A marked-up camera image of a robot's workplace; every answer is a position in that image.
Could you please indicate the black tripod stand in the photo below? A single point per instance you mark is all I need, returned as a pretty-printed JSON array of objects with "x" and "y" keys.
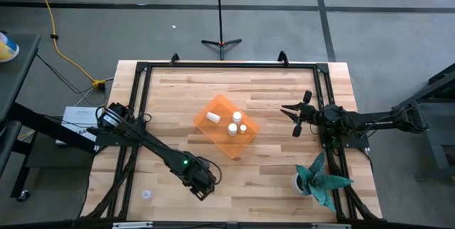
[{"x": 220, "y": 40}]

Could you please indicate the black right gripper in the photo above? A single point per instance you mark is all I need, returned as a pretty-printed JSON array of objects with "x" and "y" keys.
[{"x": 308, "y": 115}]

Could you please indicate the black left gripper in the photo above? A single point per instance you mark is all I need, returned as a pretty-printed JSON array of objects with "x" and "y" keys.
[{"x": 200, "y": 179}]

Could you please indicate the black equipment cart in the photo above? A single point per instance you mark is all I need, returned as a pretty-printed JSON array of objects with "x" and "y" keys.
[{"x": 437, "y": 122}]

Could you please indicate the white plant pot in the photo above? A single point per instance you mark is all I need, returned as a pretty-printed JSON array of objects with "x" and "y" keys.
[{"x": 295, "y": 183}]

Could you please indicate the clear plastic pill bottle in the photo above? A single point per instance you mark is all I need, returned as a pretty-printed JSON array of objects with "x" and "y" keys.
[{"x": 146, "y": 194}]

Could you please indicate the teal artificial plant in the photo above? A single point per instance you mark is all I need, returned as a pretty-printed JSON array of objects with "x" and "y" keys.
[{"x": 320, "y": 182}]

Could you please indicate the orange translucent plastic basket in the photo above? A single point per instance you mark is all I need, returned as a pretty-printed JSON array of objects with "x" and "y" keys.
[{"x": 222, "y": 140}]

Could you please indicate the white paper box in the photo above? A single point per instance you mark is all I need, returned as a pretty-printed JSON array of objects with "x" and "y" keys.
[{"x": 80, "y": 122}]

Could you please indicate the black side table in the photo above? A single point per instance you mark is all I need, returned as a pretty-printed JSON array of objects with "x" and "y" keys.
[{"x": 14, "y": 79}]

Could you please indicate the black aluminium rig frame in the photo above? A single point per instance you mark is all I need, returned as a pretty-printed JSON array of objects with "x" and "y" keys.
[{"x": 231, "y": 65}]

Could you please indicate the yellow blue white container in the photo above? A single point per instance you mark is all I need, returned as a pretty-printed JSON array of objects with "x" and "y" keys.
[{"x": 6, "y": 48}]

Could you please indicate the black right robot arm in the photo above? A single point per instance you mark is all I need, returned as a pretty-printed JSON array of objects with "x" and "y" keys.
[{"x": 377, "y": 124}]

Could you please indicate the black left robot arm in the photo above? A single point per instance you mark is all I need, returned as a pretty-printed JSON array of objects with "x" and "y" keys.
[{"x": 153, "y": 145}]

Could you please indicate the small white pill bottle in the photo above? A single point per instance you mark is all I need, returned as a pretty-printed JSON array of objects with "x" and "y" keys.
[{"x": 243, "y": 128}]

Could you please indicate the black caster wheel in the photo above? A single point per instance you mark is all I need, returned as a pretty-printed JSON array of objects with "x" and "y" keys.
[{"x": 23, "y": 196}]

